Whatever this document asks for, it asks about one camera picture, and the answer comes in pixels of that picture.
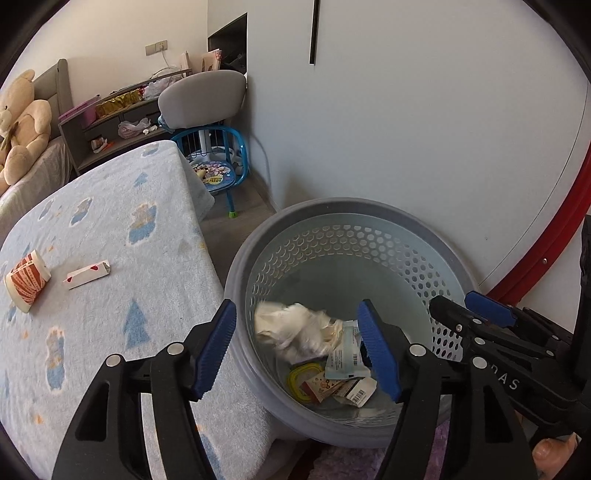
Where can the white box with red hearts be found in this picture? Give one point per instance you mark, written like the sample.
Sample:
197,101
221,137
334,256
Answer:
85,275

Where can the white barcode label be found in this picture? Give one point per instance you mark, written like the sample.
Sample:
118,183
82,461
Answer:
362,392

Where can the grey shelf unit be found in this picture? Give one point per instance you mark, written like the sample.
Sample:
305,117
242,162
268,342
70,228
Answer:
78,138

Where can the gold foil package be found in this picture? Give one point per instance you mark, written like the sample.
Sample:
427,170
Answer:
115,102

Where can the person's right hand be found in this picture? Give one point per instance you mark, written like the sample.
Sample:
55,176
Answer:
554,454

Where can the red hoop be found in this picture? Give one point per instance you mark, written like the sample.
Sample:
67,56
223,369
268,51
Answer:
554,240

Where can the blue child chair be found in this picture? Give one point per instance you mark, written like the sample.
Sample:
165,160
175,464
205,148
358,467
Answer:
217,173

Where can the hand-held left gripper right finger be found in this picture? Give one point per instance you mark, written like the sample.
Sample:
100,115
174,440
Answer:
378,350

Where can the tan teddy bear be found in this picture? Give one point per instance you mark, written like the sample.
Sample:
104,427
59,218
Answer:
27,129

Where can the pink printed card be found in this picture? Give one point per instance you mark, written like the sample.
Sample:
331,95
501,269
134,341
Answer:
211,60

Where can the light blue wipes packet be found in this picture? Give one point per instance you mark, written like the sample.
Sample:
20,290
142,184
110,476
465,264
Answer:
344,355

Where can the small cup on shelf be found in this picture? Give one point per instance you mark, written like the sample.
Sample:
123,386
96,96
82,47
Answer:
99,145

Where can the red striped paper cup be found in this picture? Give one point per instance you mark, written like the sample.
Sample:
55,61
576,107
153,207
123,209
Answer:
27,279

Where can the pink plastic box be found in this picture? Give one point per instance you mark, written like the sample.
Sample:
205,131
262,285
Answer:
76,110

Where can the white paper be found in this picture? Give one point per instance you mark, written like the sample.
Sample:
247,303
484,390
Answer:
295,332

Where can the pink book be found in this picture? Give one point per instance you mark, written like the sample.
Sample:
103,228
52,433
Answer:
185,62

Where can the pink plastic bag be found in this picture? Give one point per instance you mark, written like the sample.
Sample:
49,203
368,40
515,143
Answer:
131,128

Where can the small patterned carton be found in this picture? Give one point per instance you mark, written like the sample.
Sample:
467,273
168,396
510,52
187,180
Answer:
323,385

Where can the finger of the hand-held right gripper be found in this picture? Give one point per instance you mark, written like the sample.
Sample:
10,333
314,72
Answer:
461,318
489,307

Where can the purple rug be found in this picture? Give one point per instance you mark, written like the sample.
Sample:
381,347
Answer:
341,461

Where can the black wall strip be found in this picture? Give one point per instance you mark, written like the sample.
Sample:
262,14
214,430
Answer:
314,32

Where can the bed with beige cover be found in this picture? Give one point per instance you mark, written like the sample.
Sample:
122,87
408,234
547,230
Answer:
46,161

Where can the grey perforated plastic basket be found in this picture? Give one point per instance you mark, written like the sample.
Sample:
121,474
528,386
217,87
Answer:
332,258

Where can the white plastic bag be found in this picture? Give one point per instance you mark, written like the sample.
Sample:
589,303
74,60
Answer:
157,87

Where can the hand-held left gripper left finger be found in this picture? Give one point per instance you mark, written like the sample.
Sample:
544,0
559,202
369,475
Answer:
210,350

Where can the wall socket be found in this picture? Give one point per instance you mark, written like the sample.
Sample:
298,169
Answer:
155,47

